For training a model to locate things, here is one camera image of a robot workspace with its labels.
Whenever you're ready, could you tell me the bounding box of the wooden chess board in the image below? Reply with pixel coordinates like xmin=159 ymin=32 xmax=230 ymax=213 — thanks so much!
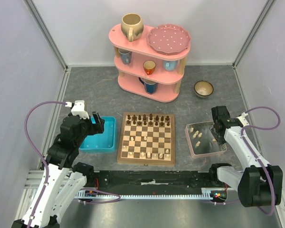
xmin=117 ymin=112 xmax=176 ymax=166

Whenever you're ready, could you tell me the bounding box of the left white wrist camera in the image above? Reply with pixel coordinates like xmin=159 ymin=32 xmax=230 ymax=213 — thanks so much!
xmin=65 ymin=100 xmax=90 ymax=119

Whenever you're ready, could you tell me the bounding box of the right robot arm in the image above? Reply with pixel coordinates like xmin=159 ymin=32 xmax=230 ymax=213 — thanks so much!
xmin=208 ymin=106 xmax=283 ymax=209

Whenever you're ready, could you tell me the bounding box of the blue plastic bin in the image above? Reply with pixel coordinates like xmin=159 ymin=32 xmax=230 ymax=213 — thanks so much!
xmin=79 ymin=116 xmax=117 ymax=153

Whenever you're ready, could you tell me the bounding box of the grey-blue mug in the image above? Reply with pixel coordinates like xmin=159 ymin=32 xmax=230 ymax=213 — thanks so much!
xmin=118 ymin=48 xmax=132 ymax=65

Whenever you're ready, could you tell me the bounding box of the beige ceramic mug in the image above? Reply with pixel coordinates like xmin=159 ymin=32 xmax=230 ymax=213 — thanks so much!
xmin=121 ymin=13 xmax=144 ymax=42

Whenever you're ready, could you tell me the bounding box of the pink clear plastic tray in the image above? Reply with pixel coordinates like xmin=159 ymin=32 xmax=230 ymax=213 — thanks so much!
xmin=185 ymin=121 xmax=227 ymax=158

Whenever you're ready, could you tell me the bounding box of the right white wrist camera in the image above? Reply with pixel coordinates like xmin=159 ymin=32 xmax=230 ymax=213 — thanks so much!
xmin=236 ymin=112 xmax=249 ymax=127

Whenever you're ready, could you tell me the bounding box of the pink polka dot plate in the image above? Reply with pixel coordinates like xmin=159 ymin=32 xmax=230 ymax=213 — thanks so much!
xmin=147 ymin=24 xmax=191 ymax=56

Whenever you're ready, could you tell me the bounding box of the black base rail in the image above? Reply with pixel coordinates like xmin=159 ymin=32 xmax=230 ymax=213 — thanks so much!
xmin=85 ymin=171 xmax=226 ymax=196

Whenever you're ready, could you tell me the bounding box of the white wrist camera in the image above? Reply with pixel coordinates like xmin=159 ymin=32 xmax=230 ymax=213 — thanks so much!
xmin=65 ymin=100 xmax=90 ymax=119
xmin=236 ymin=112 xmax=249 ymax=127

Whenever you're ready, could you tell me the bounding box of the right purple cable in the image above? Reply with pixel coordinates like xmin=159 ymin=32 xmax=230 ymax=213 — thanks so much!
xmin=213 ymin=106 xmax=281 ymax=216

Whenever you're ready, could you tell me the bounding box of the purple cable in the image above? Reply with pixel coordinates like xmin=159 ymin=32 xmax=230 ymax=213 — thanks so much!
xmin=24 ymin=101 xmax=72 ymax=226
xmin=213 ymin=106 xmax=281 ymax=216

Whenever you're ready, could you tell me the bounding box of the dark blue mug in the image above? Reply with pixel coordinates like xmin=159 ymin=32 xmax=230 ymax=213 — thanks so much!
xmin=139 ymin=78 xmax=158 ymax=94

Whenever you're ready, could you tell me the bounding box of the orange cup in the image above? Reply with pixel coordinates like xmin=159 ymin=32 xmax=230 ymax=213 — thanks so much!
xmin=143 ymin=60 xmax=156 ymax=76

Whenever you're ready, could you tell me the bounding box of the brown ceramic bowl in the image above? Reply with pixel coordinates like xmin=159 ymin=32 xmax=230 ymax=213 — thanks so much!
xmin=194 ymin=80 xmax=214 ymax=98

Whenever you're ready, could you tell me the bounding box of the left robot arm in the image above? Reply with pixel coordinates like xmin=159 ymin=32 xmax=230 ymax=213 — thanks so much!
xmin=12 ymin=111 xmax=105 ymax=228

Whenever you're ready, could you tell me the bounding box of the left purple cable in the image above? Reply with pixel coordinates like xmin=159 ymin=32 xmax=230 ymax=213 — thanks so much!
xmin=24 ymin=101 xmax=72 ymax=226

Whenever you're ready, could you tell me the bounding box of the light blue mug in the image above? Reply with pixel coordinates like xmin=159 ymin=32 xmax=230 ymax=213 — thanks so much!
xmin=163 ymin=60 xmax=178 ymax=71

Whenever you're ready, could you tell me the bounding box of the pink three-tier shelf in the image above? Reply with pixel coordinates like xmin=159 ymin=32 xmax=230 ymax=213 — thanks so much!
xmin=109 ymin=24 xmax=190 ymax=103

